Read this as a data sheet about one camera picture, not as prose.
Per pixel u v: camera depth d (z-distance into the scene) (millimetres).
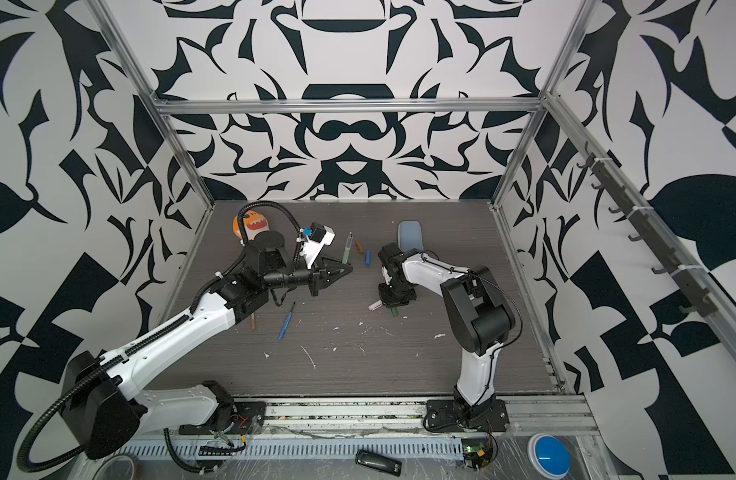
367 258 824
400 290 810
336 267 660
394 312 915
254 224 1020
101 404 379
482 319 497
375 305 918
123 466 690
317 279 608
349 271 681
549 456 686
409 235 1092
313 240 606
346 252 661
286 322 892
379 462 686
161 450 701
